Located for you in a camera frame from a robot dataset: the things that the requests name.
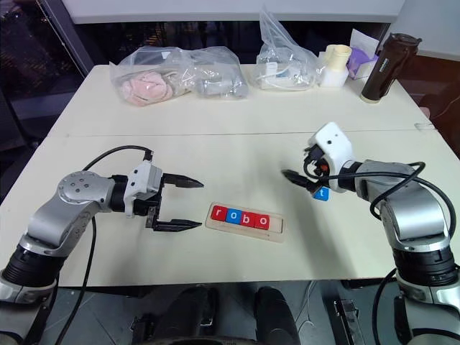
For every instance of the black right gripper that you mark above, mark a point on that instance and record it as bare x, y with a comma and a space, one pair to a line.
314, 160

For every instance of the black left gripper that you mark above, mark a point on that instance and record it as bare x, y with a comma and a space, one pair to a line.
152, 205

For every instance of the blue letter t block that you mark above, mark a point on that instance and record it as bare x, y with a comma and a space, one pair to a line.
321, 194

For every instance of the red letter r block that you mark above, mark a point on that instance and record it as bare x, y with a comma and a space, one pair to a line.
219, 212

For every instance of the blue letter o block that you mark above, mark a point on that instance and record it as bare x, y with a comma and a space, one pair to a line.
232, 215

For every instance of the red letter o block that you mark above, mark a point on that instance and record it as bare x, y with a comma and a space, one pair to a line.
262, 220

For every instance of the red letter b block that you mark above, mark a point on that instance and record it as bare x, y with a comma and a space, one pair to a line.
247, 218

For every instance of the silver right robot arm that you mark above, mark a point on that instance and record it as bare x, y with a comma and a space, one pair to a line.
413, 208

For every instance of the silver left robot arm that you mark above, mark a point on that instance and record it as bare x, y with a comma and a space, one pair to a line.
72, 187

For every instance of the wooden letter tray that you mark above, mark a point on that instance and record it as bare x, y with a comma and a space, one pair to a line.
276, 231

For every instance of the clear bag with pink toy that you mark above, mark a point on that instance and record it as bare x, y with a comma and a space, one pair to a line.
147, 84

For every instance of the clear bag with grey parts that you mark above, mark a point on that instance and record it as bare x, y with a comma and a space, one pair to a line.
219, 84

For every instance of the dark rounded shape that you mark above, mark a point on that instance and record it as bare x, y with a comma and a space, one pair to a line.
276, 311

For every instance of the purple tissue pack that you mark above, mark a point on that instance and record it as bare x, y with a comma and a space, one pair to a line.
361, 63

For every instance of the dark brown drinking bottle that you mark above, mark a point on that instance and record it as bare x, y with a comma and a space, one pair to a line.
384, 68

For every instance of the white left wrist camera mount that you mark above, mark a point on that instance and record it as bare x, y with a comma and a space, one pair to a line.
142, 179

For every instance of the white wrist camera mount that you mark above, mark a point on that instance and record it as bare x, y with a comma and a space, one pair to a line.
336, 147
142, 179

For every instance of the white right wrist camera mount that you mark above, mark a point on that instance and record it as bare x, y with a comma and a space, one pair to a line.
336, 147

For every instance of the grey metal post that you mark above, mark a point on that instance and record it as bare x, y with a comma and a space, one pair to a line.
73, 36

